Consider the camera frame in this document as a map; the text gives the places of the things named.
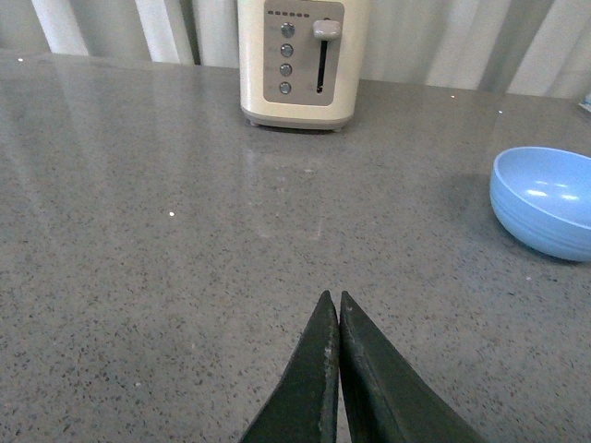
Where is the cream toaster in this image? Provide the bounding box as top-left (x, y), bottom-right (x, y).
top-left (237, 0), bottom-right (371, 132)

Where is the blue bowl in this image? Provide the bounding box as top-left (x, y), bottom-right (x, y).
top-left (489, 147), bottom-right (590, 262)

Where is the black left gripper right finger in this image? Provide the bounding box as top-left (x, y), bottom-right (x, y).
top-left (340, 292), bottom-right (484, 442)

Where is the white curtain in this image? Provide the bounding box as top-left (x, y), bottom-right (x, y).
top-left (1, 1), bottom-right (590, 101)

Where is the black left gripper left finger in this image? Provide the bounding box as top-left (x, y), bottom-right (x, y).
top-left (240, 291), bottom-right (340, 443)

